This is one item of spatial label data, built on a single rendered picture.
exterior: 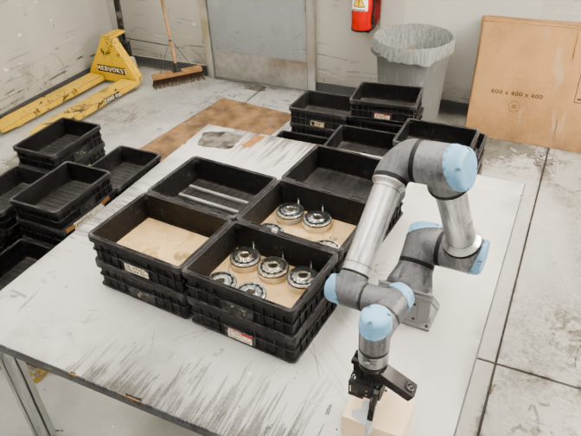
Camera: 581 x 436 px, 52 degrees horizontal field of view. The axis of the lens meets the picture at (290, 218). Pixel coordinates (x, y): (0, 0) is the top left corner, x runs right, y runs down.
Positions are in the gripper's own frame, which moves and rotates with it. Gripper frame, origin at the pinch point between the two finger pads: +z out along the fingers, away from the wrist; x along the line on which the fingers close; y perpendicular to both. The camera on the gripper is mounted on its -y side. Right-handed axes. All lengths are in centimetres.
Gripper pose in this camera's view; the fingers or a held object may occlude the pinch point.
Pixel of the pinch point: (378, 413)
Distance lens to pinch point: 166.1
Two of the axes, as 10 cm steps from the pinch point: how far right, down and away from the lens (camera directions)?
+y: -9.0, -2.1, 3.7
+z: 0.4, 8.1, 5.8
